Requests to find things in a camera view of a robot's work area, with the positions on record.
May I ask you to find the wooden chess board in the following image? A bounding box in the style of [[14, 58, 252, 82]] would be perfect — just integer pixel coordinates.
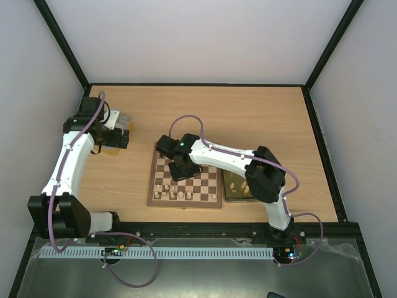
[[147, 151, 222, 209]]

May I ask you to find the gold interior green tin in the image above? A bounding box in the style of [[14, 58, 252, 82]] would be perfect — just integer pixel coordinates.
[[221, 169, 257, 203]]

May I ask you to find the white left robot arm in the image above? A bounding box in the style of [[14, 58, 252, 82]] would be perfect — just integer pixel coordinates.
[[27, 117, 130, 240]]

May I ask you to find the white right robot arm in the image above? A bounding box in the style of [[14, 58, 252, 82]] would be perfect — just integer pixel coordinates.
[[163, 133, 292, 243]]

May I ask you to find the silver interior yellow tin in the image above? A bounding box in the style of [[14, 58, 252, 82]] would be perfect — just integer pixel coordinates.
[[102, 109, 133, 156]]

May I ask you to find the dark phone corner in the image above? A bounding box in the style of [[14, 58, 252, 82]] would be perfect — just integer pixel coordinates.
[[267, 292, 286, 298]]

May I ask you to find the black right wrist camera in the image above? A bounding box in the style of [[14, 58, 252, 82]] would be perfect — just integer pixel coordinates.
[[155, 135, 179, 160]]

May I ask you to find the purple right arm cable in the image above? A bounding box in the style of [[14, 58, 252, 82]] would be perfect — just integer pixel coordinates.
[[169, 115, 324, 268]]

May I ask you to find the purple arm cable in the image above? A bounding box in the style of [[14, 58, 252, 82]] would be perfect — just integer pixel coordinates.
[[48, 90, 158, 286], [169, 115, 324, 268]]

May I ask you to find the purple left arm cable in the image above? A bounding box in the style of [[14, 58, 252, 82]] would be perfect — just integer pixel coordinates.
[[48, 90, 158, 286]]

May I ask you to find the white slotted cable duct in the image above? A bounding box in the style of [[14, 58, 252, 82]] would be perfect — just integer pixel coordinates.
[[38, 246, 274, 260]]

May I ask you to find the black enclosure frame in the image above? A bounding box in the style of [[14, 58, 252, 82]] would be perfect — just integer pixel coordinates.
[[7, 0, 383, 298]]

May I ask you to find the black mounting rail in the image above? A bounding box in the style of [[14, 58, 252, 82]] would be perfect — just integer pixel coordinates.
[[30, 220, 360, 246]]

